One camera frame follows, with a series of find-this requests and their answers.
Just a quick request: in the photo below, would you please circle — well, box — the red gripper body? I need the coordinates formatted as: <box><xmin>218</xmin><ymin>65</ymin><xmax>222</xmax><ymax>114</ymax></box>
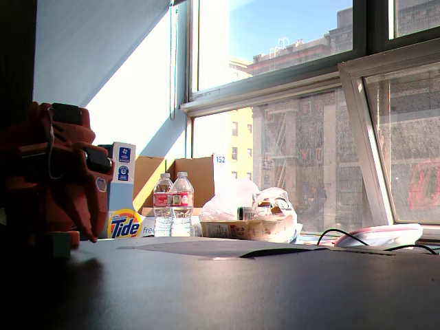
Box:
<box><xmin>80</xmin><ymin>143</ymin><xmax>115</xmax><ymax>186</ymax></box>

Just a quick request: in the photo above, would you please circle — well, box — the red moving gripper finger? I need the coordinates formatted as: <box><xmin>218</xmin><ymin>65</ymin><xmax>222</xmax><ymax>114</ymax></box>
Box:
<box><xmin>70</xmin><ymin>187</ymin><xmax>100</xmax><ymax>244</ymax></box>

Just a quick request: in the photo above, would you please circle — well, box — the red fixed gripper finger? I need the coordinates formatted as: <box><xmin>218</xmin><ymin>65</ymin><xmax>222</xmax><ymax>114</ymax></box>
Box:
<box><xmin>92</xmin><ymin>173</ymin><xmax>114</xmax><ymax>241</ymax></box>

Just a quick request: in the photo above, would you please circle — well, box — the green cube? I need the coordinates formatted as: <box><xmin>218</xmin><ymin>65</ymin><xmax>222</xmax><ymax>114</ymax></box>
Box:
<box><xmin>52</xmin><ymin>232</ymin><xmax>72</xmax><ymax>259</ymax></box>

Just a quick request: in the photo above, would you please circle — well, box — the numbered grid paper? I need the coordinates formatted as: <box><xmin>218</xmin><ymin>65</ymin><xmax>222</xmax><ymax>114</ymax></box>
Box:
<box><xmin>116</xmin><ymin>237</ymin><xmax>331</xmax><ymax>260</ymax></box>

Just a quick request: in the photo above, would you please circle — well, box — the Tide cardboard box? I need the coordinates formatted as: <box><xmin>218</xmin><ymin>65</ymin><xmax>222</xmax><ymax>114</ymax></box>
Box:
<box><xmin>98</xmin><ymin>141</ymin><xmax>228</xmax><ymax>239</ymax></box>

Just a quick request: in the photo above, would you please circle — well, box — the clear plastic water bottle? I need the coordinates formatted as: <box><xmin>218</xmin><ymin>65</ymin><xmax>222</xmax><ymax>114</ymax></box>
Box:
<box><xmin>168</xmin><ymin>171</ymin><xmax>195</xmax><ymax>238</ymax></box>
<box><xmin>153</xmin><ymin>173</ymin><xmax>175</xmax><ymax>238</ymax></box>

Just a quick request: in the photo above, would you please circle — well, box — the white plastic bag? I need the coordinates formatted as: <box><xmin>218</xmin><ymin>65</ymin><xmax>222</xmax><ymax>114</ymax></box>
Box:
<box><xmin>198</xmin><ymin>177</ymin><xmax>304</xmax><ymax>244</ymax></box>

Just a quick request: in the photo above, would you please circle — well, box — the printed paper carton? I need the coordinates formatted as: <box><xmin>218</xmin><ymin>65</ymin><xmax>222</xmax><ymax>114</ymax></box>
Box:
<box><xmin>200</xmin><ymin>218</ymin><xmax>300</xmax><ymax>243</ymax></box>

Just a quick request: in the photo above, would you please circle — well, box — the pink pen case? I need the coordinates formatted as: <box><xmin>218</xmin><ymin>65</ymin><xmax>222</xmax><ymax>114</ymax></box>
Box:
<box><xmin>332</xmin><ymin>223</ymin><xmax>424</xmax><ymax>248</ymax></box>

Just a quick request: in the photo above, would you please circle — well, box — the black looped adapter cable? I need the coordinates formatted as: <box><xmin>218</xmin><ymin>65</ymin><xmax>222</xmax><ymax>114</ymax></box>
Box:
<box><xmin>316</xmin><ymin>228</ymin><xmax>440</xmax><ymax>256</ymax></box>

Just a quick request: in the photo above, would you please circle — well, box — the white loose window frame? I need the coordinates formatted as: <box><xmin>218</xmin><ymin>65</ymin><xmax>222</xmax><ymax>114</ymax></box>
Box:
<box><xmin>337</xmin><ymin>36</ymin><xmax>440</xmax><ymax>239</ymax></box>

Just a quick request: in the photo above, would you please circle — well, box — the fixed window frame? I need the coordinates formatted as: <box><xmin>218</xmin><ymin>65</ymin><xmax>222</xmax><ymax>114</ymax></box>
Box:
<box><xmin>179</xmin><ymin>0</ymin><xmax>440</xmax><ymax>241</ymax></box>

